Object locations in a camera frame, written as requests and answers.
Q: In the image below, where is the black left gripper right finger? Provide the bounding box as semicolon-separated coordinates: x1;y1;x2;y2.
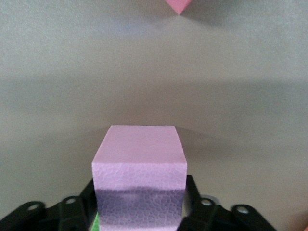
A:
178;175;277;231

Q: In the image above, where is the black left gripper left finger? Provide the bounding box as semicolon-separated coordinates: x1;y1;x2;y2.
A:
0;179;98;231

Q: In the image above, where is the green foam cube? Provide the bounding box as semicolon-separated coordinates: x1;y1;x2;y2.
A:
90;213;101;231

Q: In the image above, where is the pink foam cube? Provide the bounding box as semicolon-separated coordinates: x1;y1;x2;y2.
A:
91;125;188;231

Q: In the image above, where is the red foam cube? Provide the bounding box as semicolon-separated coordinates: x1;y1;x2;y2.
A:
165;0;193;15

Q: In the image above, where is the large table cover sheet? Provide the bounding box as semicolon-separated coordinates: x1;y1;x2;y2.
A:
0;0;308;231

